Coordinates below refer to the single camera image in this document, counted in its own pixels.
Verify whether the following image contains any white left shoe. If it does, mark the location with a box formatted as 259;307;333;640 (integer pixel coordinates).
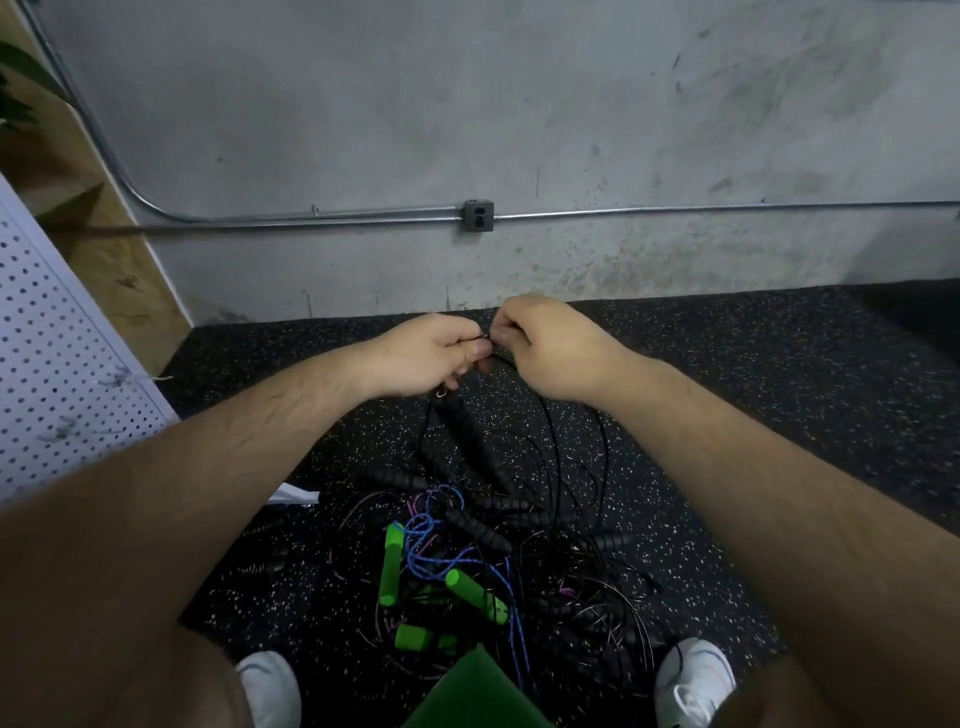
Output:
235;649;303;728

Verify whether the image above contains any person's right hand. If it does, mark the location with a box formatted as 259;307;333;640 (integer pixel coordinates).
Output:
489;294;639;407

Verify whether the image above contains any white shoe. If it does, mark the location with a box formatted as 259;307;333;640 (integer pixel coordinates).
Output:
235;649;303;728
655;637;738;728

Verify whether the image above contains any metal conduit pipe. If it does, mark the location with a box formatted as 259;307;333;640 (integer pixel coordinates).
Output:
30;0;960;230

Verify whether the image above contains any pile of jump ropes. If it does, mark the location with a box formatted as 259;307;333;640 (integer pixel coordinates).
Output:
337;450;662;692

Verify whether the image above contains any person's left hand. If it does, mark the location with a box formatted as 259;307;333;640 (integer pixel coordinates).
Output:
357;312;494;402

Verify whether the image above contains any green potted plant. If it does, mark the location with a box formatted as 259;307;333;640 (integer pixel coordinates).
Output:
0;37;69;129

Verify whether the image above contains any black foam-handled jump rope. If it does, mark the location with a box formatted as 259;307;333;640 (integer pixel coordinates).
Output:
427;337;614;527

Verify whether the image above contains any person's right forearm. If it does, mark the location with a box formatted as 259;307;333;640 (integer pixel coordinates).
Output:
600;360;960;728

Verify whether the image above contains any white right shoe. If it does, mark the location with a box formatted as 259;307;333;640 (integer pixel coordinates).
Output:
655;637;738;728

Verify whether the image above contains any person's left forearm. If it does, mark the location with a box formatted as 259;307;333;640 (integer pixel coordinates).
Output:
0;348;389;728

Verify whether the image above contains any white pegboard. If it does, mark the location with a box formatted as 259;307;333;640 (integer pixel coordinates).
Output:
0;172;182;504

